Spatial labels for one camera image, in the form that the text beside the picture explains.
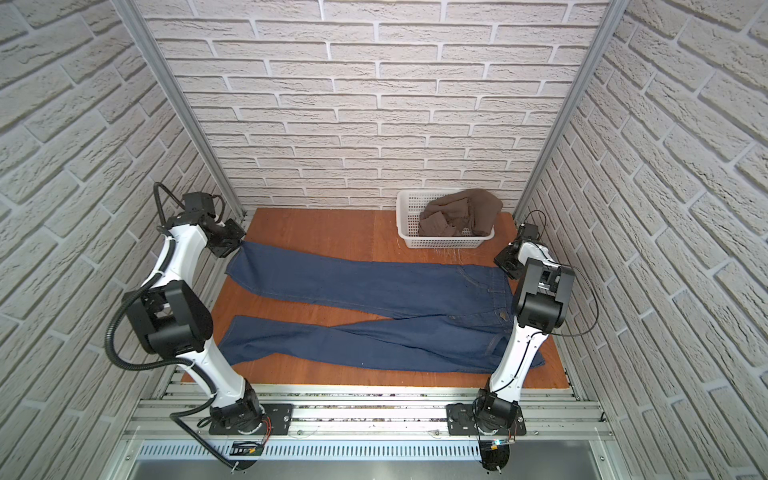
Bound blue denim jeans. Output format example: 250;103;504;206
219;242;513;374

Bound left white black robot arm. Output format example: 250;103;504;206
105;182;273;437

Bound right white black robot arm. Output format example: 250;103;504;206
446;222;575;437

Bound brown trousers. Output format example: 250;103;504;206
418;189;503;237

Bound white plastic laundry basket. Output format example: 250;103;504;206
395;190;497;250

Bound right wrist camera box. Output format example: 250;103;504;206
518;223;540;243

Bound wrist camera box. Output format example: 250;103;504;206
182;192;216;218
518;223;540;243

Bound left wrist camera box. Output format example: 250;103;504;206
182;192;216;218

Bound left black corrugated cable hose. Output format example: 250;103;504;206
104;181;241;472

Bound right thin black cable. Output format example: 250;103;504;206
473;209;601;475

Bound aluminium mounting rail frame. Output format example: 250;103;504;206
101;382;629;479

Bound left aluminium corner post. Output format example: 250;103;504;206
113;0;246;221

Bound aluminium corner post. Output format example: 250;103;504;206
513;0;631;220
113;0;246;221

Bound right aluminium corner post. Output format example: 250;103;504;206
513;0;631;220

